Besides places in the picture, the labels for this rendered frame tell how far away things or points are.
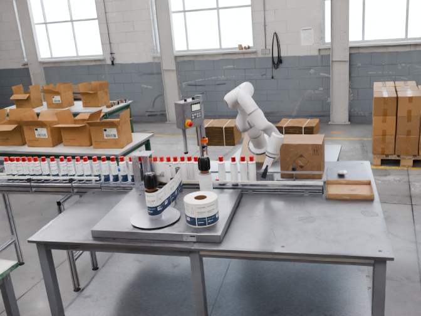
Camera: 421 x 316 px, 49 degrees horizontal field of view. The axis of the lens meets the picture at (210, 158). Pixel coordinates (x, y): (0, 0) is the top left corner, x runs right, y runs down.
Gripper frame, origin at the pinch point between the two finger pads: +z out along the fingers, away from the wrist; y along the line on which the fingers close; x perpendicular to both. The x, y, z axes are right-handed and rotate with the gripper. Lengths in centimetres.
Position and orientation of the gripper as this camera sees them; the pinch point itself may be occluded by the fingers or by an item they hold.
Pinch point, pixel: (264, 175)
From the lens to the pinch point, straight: 324.4
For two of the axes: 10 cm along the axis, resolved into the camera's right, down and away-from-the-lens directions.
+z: -2.6, 8.9, 3.7
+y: -2.3, 3.1, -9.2
